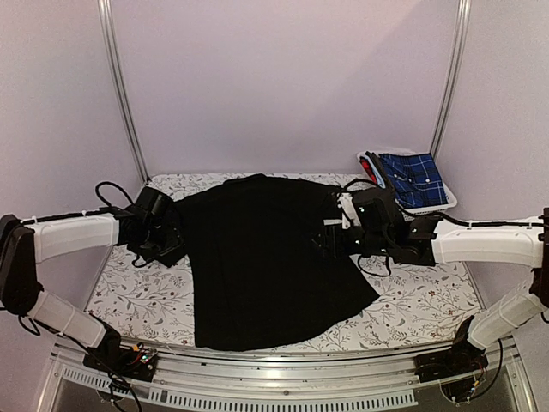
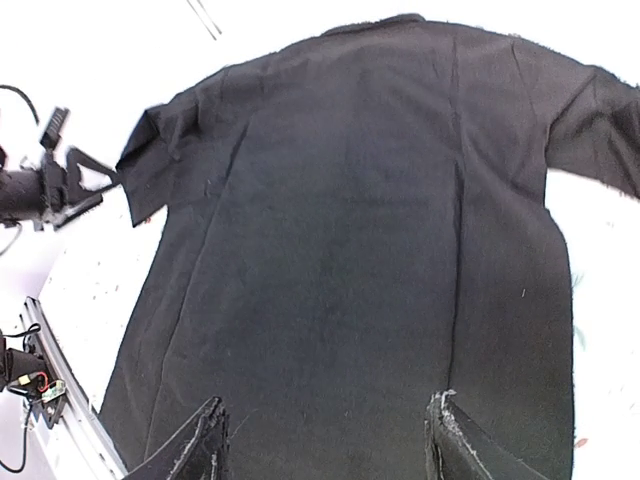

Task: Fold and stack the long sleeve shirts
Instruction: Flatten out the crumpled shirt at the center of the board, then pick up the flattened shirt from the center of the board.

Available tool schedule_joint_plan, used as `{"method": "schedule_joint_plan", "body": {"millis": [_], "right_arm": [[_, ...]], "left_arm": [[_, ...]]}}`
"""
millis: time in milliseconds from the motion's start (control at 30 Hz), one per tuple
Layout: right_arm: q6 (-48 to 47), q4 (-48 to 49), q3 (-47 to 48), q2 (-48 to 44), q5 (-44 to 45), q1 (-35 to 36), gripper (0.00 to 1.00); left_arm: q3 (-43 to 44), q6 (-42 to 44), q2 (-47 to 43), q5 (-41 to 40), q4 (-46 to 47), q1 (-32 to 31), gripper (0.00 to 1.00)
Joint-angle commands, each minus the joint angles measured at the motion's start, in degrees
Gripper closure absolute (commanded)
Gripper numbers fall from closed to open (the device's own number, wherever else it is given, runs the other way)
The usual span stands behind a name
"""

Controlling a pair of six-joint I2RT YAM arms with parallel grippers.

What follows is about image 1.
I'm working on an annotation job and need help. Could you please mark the light blue folded shirt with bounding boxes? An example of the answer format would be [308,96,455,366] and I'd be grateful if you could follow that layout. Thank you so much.
[364,154,386,188]

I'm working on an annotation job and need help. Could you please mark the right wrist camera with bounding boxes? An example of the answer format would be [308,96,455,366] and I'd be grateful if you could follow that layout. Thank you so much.
[323,187,405,232]

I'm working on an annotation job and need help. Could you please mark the aluminium front rail frame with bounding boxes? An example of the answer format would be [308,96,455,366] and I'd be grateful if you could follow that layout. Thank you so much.
[37,337,540,411]

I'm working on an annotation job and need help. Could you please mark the black long sleeve shirt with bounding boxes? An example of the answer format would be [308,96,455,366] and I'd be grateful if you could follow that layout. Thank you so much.
[176,174,378,351]

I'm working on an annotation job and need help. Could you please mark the aluminium corner post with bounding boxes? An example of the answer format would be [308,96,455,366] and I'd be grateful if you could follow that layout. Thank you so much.
[97,0,150,183]
[430,0,471,159]

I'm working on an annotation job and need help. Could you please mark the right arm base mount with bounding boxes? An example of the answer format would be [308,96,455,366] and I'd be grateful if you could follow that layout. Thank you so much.
[413,318,488,403]

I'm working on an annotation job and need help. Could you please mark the red black plaid shirt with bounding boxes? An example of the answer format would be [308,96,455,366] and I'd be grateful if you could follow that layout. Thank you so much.
[359,157,377,184]

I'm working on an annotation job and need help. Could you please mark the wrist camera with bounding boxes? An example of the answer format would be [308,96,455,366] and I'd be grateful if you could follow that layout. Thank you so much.
[134,187,172,220]
[323,187,405,232]

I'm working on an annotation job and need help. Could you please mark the blue plaid shirt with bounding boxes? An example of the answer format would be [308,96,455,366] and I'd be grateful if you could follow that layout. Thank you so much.
[379,154,448,209]

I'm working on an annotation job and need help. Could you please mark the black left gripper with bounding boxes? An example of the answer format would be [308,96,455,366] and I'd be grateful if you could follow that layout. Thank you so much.
[134,220,184,264]

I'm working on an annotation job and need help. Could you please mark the dark grey folded shirt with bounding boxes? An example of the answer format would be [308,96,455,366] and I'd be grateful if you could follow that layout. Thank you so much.
[372,154,395,191]

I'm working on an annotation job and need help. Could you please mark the floral white tablecloth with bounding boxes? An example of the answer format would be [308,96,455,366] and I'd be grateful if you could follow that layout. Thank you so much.
[84,172,486,354]

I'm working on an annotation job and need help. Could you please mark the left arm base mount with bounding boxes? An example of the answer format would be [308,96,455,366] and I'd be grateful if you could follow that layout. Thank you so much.
[83,330,158,382]

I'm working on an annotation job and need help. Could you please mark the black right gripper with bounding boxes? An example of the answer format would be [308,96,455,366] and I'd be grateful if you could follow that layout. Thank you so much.
[307,223,391,259]

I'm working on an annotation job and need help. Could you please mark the right aluminium corner post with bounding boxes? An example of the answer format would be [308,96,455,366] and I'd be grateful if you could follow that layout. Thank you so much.
[430,0,471,159]

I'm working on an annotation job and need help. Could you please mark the white plastic laundry basket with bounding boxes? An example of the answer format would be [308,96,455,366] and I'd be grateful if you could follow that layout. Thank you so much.
[356,149,457,215]

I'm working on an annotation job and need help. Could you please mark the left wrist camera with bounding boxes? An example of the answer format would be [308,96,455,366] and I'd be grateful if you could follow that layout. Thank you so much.
[134,187,172,220]

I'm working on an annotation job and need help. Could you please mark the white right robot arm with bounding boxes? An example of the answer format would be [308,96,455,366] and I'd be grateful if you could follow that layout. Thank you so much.
[314,212,548,374]

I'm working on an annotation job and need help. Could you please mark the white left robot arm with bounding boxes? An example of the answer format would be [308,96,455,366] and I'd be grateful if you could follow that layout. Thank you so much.
[1,205,186,373]

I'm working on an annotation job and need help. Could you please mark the left aluminium corner post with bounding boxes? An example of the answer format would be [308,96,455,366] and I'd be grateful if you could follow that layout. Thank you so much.
[97,0,150,183]

